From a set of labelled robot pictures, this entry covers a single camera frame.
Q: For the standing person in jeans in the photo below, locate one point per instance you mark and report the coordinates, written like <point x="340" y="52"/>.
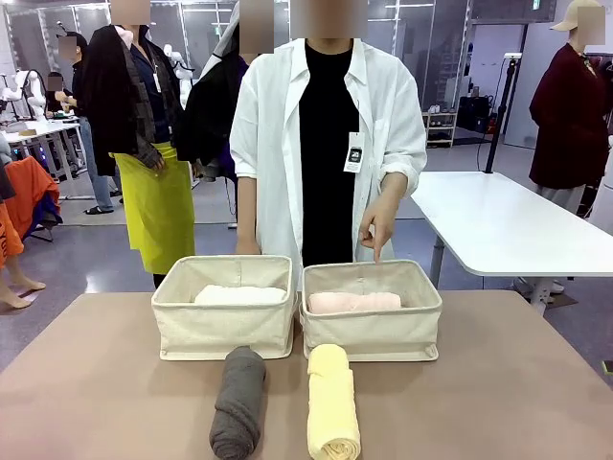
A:
<point x="98" y="182"/>

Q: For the grey towel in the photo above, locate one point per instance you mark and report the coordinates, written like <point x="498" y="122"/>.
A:
<point x="237" y="407"/>

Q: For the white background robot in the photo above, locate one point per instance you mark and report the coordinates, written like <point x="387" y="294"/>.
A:
<point x="33" y="91"/>

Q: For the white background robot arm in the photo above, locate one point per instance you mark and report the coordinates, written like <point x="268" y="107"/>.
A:
<point x="179" y="67"/>

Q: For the person in white shirt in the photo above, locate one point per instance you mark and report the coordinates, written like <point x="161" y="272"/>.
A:
<point x="325" y="144"/>

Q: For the person's left hand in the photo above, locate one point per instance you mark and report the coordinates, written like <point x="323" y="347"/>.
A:
<point x="380" y="227"/>

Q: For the black case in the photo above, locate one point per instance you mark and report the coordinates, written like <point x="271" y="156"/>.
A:
<point x="474" y="115"/>

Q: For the white desk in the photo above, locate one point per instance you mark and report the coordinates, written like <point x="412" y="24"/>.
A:
<point x="43" y="128"/>

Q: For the black tripod stand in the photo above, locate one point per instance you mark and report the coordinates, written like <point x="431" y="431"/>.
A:
<point x="500" y="120"/>

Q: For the beige cap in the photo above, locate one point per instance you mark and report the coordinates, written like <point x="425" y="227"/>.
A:
<point x="570" y="16"/>

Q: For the person's right forearm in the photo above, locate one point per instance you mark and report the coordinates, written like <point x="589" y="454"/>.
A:
<point x="246" y="211"/>

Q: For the cream fabric basket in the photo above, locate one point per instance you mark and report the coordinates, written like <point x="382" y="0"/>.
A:
<point x="225" y="330"/>
<point x="373" y="330"/>

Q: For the white towel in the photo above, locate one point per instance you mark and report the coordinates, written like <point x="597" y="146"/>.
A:
<point x="239" y="294"/>

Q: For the person's left forearm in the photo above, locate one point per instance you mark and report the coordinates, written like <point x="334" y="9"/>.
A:
<point x="395" y="191"/>

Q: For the wooden shoe rack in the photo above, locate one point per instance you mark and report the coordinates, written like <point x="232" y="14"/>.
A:
<point x="440" y="129"/>

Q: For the pale yellow towel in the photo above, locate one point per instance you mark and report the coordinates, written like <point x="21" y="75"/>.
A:
<point x="330" y="407"/>

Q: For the seated person in dark top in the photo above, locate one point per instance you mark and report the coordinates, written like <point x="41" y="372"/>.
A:
<point x="55" y="96"/>

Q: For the pale pink towel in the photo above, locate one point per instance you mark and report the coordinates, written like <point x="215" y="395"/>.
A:
<point x="354" y="303"/>

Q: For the mannequin in orange garment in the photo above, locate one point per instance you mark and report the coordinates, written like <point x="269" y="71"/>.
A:
<point x="12" y="282"/>

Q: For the mannequin in maroon cardigan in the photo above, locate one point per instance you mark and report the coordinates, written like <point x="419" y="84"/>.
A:
<point x="565" y="120"/>

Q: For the person's right hand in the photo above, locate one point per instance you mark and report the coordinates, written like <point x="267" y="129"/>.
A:
<point x="248" y="248"/>

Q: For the white paper hang tag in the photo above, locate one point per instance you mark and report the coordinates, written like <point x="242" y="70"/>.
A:
<point x="353" y="153"/>

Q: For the white table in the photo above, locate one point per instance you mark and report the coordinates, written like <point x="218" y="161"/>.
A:
<point x="503" y="220"/>

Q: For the orange cloth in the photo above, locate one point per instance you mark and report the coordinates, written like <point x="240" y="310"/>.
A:
<point x="33" y="191"/>

